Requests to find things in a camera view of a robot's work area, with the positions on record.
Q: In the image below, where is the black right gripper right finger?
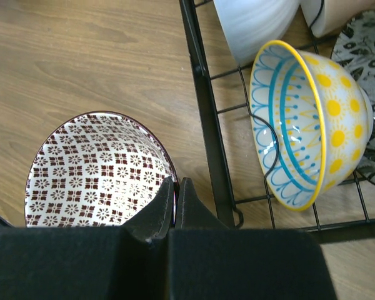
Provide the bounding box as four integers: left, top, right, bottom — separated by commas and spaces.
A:
168, 178, 336, 299

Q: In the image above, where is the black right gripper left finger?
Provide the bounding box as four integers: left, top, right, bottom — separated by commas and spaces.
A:
0, 178, 174, 299

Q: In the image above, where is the brown patterned bowl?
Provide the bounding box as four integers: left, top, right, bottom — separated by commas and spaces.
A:
24, 111, 178, 228

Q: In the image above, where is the yellow sun patterned bowl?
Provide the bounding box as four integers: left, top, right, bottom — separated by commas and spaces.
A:
248, 40, 373, 211

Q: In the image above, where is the white ribbed bowl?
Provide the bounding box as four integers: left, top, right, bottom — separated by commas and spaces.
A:
214, 0, 300, 66

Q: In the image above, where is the pink and black bowl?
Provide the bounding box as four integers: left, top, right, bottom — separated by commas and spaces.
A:
330, 7, 375, 189

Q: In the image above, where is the beige bowl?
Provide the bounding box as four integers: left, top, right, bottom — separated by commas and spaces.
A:
301, 0, 375, 38

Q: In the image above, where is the black wire dish rack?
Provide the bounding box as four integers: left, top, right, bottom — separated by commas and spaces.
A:
178, 0, 375, 244

